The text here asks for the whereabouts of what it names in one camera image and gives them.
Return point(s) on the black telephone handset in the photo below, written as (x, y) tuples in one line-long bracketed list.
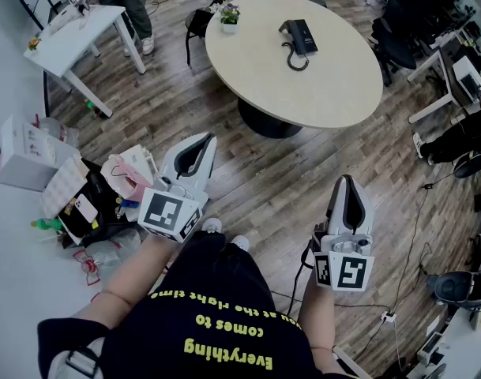
[(292, 38)]

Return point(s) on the person's right white shoe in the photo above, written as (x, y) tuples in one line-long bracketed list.
[(241, 243)]

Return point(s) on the person's left forearm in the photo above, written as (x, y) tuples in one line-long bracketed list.
[(121, 282)]

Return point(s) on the white quilted box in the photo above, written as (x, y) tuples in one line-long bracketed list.
[(62, 186)]

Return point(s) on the white-legged desk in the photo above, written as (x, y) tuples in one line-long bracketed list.
[(446, 77)]

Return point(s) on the pale pink smartphone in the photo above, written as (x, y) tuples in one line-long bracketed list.
[(86, 208)]

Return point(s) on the black rounded device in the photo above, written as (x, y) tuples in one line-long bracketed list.
[(453, 288)]

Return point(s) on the black power adapter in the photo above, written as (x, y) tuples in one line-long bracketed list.
[(427, 186)]

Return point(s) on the black open bag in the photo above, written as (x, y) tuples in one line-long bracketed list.
[(102, 190)]

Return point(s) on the person's right forearm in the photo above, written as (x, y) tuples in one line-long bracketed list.
[(319, 322)]

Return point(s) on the small orange flower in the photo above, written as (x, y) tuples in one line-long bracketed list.
[(34, 43)]

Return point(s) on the black green-trimmed object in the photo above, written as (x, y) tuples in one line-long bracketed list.
[(471, 166)]

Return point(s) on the white flower bunch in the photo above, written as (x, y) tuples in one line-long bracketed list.
[(215, 8)]

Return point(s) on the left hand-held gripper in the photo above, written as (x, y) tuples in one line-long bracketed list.
[(161, 211)]

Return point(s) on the white toaster oven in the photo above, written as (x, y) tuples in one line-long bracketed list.
[(135, 154)]

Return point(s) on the person's white shoe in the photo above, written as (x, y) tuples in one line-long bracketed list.
[(212, 225), (241, 243)]

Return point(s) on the pink paper bag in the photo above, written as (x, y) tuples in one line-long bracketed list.
[(133, 184)]

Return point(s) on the clear jug red ribbon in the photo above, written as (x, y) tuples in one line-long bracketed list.
[(106, 251)]

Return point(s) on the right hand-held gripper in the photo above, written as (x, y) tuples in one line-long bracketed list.
[(350, 271)]

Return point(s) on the green plastic bottle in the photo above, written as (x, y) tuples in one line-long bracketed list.
[(48, 224)]

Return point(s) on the person's black printed shirt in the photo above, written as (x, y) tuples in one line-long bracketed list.
[(208, 330)]

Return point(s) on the large white cardboard box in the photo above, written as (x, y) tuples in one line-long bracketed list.
[(23, 160)]

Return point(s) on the white machine with screen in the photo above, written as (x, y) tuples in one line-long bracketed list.
[(463, 71)]

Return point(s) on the black table pedestal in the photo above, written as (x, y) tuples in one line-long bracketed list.
[(264, 124)]

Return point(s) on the white desk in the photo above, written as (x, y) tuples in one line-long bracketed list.
[(66, 46)]

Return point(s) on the white power strip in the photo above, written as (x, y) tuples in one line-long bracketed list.
[(388, 316)]

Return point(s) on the small green object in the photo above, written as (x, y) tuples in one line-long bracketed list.
[(89, 103)]

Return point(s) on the purple flower plant white pot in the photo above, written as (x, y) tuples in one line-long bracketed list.
[(229, 28)]

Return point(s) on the person's left white shoe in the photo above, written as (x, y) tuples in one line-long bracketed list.
[(212, 225)]

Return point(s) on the dark round wicker chair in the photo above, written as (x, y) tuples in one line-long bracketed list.
[(196, 22)]

